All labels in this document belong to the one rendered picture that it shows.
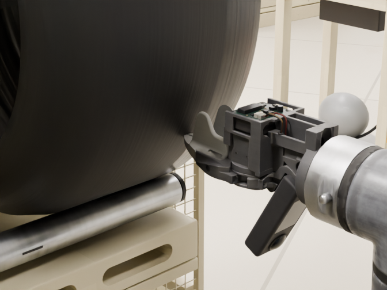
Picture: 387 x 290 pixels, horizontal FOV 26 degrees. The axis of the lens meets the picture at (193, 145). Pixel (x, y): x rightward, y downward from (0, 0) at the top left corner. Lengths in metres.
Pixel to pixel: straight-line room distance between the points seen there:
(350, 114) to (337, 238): 0.64
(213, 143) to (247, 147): 0.06
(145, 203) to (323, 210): 0.36
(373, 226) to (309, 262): 2.10
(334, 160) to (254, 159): 0.10
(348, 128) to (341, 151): 2.67
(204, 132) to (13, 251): 0.27
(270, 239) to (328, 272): 1.92
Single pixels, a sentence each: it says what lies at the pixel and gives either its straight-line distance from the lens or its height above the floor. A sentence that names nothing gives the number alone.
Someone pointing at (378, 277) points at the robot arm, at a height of 0.98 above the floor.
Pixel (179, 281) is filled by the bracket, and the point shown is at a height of 0.34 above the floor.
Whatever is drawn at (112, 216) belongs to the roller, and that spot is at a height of 0.90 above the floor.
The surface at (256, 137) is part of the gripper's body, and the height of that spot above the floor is 1.07.
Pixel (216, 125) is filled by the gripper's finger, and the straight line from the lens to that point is 0.99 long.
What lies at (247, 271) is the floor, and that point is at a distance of 2.81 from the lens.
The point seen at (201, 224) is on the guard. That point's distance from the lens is 1.96.
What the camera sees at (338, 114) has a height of 0.27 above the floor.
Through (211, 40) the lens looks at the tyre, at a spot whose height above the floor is 1.15.
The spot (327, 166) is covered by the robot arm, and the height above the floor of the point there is 1.07.
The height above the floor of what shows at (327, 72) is 0.36.
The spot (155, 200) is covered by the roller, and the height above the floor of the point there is 0.90.
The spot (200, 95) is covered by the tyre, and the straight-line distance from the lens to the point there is 0.97.
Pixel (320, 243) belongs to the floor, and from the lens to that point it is 3.01.
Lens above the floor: 1.38
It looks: 21 degrees down
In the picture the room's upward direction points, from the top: straight up
